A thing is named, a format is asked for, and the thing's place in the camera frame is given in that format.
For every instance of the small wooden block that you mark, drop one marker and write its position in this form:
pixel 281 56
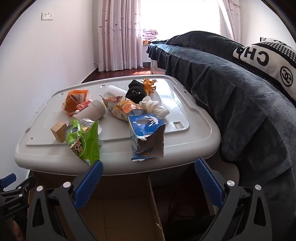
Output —
pixel 59 132

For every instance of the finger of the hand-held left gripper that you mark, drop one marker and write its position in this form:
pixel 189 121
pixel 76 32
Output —
pixel 9 179
pixel 20 187

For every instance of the white bed frame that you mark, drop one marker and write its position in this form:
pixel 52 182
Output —
pixel 157 67

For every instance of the brown cardboard box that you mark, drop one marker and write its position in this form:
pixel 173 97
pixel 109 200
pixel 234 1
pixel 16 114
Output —
pixel 124 220

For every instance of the white wall socket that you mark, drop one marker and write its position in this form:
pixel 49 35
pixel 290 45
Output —
pixel 47 16

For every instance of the blue and white carton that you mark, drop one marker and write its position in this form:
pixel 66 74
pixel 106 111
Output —
pixel 143 129

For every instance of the folded pink blanket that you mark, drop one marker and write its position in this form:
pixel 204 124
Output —
pixel 150 34

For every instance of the orange patterned cloth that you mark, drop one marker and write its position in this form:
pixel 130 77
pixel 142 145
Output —
pixel 146 42

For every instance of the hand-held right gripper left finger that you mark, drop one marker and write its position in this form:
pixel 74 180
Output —
pixel 89 185

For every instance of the red and white wrapper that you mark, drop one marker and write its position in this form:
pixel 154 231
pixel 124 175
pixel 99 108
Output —
pixel 84 105

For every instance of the orange fruit print packet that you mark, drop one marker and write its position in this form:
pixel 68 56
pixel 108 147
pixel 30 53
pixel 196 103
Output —
pixel 120 106

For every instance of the white tissue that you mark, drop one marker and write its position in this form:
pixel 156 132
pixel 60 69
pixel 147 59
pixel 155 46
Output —
pixel 152 106

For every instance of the black and white pillow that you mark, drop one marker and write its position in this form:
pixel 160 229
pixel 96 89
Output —
pixel 272 67

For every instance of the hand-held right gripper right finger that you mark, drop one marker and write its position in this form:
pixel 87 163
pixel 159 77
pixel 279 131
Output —
pixel 208 183

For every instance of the black sock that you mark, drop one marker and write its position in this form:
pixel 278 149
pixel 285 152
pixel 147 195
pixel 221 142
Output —
pixel 135 92

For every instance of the white plastic storage bin lid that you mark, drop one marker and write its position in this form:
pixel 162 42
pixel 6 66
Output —
pixel 196 139

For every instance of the white paper cup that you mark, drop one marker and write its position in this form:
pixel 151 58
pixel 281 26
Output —
pixel 92 111

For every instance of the pink patterned curtain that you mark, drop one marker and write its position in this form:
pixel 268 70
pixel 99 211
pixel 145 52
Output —
pixel 115 34
pixel 231 18

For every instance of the orange plastic hair claw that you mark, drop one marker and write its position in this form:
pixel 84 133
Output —
pixel 148 85

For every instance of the green snack packet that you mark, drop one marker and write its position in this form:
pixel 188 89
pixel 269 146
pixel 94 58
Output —
pixel 81 141

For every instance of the dark blue bed blanket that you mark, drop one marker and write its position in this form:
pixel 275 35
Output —
pixel 242 104

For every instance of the orange and white snack packet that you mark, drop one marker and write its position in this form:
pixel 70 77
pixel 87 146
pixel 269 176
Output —
pixel 74 99

